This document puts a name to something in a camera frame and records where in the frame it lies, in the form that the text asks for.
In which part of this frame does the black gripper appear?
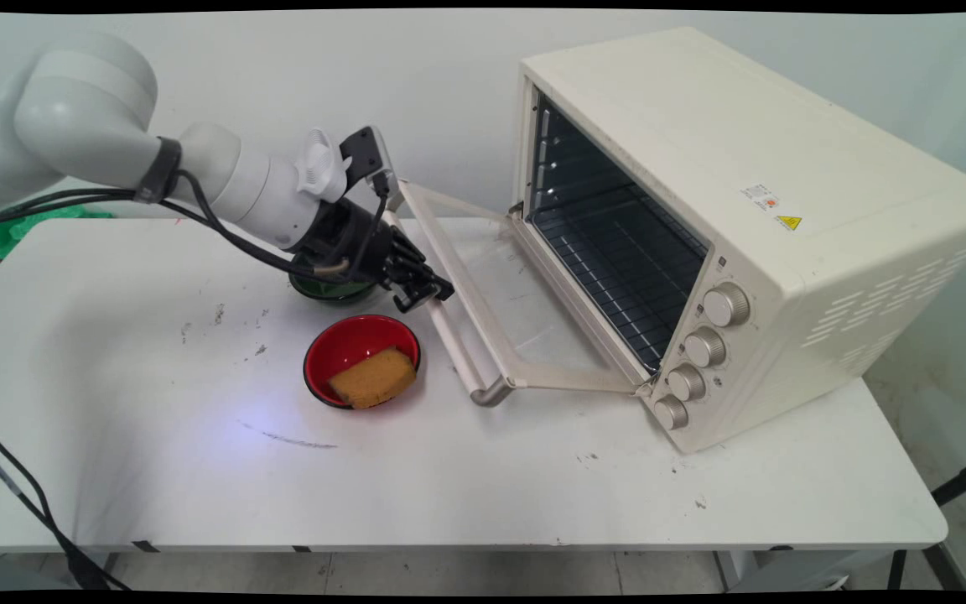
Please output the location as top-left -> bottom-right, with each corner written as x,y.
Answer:
292,197 -> 456,315

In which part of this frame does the white label sticker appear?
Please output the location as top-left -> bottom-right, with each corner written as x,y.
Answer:
740,183 -> 782,212

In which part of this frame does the black cable strap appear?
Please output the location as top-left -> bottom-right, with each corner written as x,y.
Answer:
135,137 -> 183,205

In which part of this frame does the largest silver oven knob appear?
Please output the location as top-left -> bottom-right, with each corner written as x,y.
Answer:
704,282 -> 752,328

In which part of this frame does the oven glass door with handle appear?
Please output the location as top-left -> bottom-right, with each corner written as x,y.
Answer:
381,179 -> 660,409

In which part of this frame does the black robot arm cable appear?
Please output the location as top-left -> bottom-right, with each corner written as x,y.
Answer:
0,168 -> 392,284

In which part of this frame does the red bowl with black rim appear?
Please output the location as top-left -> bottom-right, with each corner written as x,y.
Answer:
303,315 -> 423,410

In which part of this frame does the metal oven wire rack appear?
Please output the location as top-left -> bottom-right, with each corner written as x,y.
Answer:
531,180 -> 706,370

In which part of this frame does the black hanging cable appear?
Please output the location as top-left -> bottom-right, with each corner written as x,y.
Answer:
0,409 -> 130,591

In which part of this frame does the dark green bowl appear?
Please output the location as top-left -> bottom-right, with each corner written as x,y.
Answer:
288,268 -> 379,305

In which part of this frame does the yellow sponge piece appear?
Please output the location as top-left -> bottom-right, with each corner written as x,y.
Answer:
328,347 -> 418,410

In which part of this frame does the black tripod leg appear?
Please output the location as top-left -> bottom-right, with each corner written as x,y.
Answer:
932,455 -> 966,508

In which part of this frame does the cream toaster oven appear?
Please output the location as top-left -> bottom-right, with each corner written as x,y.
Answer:
512,27 -> 966,455

